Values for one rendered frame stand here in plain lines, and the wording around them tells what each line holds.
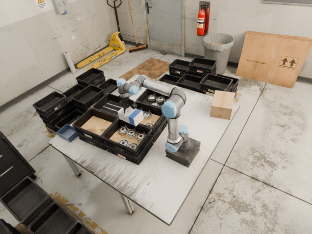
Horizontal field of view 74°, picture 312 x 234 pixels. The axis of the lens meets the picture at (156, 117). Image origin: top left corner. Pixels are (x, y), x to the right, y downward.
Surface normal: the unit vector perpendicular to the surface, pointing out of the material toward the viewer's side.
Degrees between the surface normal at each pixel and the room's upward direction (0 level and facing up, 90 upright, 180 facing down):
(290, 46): 81
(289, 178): 0
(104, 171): 0
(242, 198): 0
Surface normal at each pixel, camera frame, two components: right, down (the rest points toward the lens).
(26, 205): -0.09, -0.73
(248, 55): -0.55, 0.42
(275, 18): -0.57, 0.59
